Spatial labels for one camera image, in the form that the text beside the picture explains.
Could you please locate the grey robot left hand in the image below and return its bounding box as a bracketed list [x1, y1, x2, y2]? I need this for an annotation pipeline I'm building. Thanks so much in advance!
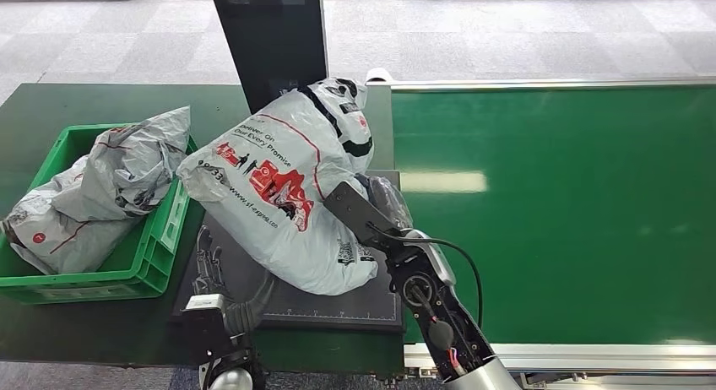
[193, 225, 277, 336]

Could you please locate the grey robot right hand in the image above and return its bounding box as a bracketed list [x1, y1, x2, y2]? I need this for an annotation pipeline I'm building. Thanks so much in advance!
[357, 175, 414, 232]

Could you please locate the white courier bag red print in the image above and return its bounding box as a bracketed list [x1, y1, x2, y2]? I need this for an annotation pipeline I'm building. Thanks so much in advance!
[176, 77, 379, 297]

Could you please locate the black weighing scale platform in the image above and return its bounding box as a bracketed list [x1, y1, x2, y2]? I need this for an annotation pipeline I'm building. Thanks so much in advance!
[170, 169, 405, 334]

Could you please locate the green plastic basket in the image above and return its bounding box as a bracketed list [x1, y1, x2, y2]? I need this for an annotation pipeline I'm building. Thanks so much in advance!
[0, 123, 200, 306]

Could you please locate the white conveyor roller end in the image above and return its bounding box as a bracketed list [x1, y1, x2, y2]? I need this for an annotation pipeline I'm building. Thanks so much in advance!
[366, 67, 394, 87]

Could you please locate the crumpled grey courier bag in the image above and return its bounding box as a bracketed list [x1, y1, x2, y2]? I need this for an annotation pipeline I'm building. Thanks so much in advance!
[51, 106, 192, 221]

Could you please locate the black scale column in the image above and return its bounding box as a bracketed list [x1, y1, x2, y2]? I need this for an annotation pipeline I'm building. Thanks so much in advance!
[208, 0, 330, 115]

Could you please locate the grey courier bag red dot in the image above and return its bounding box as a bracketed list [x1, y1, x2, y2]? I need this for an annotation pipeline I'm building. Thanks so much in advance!
[0, 154, 142, 277]

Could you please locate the green conveyor belt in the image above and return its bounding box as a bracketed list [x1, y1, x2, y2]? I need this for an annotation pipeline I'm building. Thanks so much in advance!
[390, 85, 716, 345]

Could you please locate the metal conveyor underframe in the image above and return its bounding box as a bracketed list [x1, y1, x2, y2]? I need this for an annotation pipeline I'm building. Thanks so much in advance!
[405, 371, 716, 390]

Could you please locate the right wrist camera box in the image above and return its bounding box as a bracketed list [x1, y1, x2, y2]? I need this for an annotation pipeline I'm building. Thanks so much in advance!
[323, 181, 405, 253]

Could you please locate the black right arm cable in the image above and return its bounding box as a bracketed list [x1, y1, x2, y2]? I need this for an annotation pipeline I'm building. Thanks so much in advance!
[366, 222, 484, 328]

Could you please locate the aluminium conveyor rail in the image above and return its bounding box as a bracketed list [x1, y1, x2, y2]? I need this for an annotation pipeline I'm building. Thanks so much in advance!
[366, 75, 716, 92]
[404, 343, 716, 373]

